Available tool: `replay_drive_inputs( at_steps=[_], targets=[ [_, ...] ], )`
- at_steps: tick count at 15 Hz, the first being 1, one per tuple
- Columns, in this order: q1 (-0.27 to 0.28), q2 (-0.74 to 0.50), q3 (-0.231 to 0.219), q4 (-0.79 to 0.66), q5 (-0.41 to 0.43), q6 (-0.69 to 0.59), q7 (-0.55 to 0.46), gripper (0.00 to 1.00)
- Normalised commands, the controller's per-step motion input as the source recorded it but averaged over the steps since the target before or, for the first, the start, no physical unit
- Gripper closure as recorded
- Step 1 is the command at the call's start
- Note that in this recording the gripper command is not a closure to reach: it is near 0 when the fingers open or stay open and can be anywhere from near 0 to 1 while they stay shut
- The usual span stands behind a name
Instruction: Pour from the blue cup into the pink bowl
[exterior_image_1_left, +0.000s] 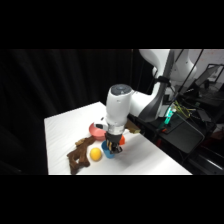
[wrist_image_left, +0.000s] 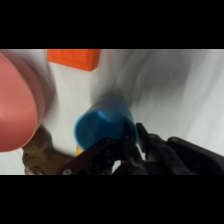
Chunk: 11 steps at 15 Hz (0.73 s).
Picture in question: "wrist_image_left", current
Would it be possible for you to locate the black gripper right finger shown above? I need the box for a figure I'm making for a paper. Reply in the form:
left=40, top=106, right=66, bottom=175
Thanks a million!
left=135, top=122, right=224, bottom=176

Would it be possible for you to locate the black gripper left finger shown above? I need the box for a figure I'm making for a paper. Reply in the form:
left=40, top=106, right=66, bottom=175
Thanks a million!
left=57, top=122, right=148, bottom=176

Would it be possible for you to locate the blue plastic cup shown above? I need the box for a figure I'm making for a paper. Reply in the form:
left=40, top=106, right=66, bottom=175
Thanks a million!
left=73, top=94, right=139, bottom=156

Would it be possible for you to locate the pink bowl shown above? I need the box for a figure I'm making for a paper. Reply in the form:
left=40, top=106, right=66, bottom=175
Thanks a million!
left=0, top=49, right=46, bottom=154

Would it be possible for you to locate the yellow ball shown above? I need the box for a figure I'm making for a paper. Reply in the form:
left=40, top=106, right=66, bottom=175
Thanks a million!
left=75, top=144, right=86, bottom=156

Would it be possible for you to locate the brown plush toy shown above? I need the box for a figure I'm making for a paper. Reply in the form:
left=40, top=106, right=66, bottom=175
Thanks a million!
left=21, top=125, right=82, bottom=176

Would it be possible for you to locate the orange cube block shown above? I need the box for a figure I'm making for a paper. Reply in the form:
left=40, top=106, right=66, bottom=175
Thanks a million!
left=46, top=49, right=102, bottom=73

